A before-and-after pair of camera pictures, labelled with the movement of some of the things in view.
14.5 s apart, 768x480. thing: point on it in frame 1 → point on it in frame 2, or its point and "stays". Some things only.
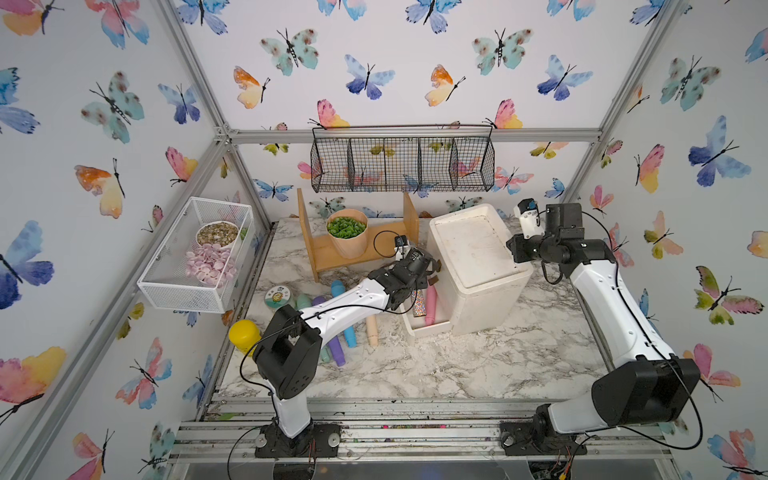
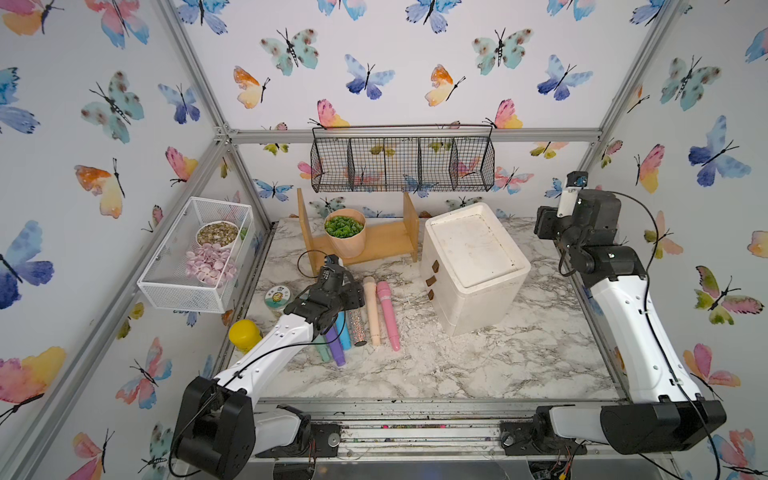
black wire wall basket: (402, 157) stays
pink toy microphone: (431, 301) → (384, 294)
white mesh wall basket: (203, 260) stays
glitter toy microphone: (419, 302) → (358, 328)
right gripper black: (520, 248) → (549, 222)
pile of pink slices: (211, 264) stays
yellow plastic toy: (244, 334) stays
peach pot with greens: (349, 229) stays
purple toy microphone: (335, 344) stays
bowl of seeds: (219, 232) stays
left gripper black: (421, 283) → (355, 294)
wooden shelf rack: (383, 239) stays
